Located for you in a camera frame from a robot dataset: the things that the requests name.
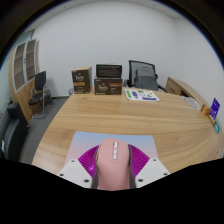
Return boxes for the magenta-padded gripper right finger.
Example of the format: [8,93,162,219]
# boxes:
[127,143,172,190]

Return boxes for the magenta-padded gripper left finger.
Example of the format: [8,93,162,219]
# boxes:
[57,144,101,190]

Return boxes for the pink computer mouse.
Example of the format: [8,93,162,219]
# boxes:
[94,138,133,192]

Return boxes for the pink-blue gradient mouse pad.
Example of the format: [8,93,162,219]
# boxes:
[65,130,160,168]

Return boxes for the black armchair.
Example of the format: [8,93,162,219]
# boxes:
[0,102,31,161]

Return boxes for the colourful printed leaflet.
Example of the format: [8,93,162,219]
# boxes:
[124,87,161,103]

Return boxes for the small tan box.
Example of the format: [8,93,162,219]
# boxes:
[208,114,218,125]

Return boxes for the orange-brown box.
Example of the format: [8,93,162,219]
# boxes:
[200,103,212,117]

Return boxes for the wooden side cabinet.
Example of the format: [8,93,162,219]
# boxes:
[165,76,209,108]

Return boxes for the tall brown cardboard box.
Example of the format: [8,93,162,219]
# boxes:
[71,66,93,95]

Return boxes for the black visitor chair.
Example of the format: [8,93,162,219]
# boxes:
[28,70,54,119]

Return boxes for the grey mesh office chair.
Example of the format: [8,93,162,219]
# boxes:
[126,59,168,93]

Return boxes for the black flat box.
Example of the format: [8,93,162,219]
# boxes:
[95,63,123,79]

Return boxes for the wooden shelf unit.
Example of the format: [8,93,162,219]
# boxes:
[8,38,41,123]

